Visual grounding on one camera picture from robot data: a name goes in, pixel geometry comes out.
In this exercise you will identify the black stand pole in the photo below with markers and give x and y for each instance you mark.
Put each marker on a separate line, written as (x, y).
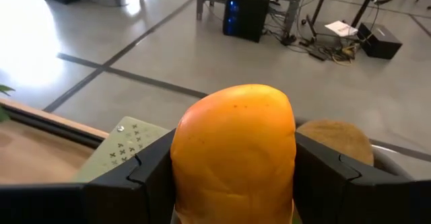
(365, 3)
(320, 5)

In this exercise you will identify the black box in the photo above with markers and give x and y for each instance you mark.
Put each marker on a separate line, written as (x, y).
(380, 40)

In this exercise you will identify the green perforated metal shelf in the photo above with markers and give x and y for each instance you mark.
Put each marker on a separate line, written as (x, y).
(128, 140)

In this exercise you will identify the black computer tower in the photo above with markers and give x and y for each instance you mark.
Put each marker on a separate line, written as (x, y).
(246, 15)

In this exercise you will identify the black aluminium table frame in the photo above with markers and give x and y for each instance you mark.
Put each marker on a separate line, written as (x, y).
(50, 126)

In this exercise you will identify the orange carrot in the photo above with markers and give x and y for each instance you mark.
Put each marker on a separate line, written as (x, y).
(232, 156)

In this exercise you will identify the brown kiwi fruit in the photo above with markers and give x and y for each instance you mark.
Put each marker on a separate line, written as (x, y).
(336, 138)

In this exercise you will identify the red and grey colander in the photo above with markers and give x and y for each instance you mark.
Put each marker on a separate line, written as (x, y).
(387, 160)

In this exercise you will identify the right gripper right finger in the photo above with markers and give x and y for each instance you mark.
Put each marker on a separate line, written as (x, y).
(336, 197)

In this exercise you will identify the white printed paper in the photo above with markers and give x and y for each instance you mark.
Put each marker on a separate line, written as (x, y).
(341, 28)

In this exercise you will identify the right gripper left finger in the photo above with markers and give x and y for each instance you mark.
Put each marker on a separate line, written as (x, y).
(134, 197)

